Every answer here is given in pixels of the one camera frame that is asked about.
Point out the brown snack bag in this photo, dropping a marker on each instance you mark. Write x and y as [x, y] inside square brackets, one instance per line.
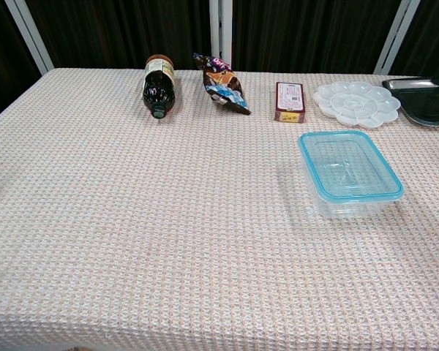
[223, 86]

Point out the pink woven tablecloth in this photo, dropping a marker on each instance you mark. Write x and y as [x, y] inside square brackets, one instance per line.
[168, 219]

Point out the metal rectangular tray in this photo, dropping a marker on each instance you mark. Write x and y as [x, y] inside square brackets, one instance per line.
[424, 102]

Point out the dark glass bottle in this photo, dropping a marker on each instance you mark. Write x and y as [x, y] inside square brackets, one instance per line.
[158, 87]

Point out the blue rimmed clear lid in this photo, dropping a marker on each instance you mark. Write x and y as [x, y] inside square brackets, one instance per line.
[351, 164]

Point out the white flower paint palette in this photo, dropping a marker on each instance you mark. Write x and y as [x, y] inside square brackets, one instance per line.
[355, 104]

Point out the white metal frame post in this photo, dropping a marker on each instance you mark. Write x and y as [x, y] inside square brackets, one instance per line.
[31, 34]
[219, 33]
[397, 36]

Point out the red cardboard box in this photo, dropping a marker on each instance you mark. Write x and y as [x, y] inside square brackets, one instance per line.
[289, 98]

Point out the clear plastic container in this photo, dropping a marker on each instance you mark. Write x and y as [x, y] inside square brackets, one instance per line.
[351, 210]

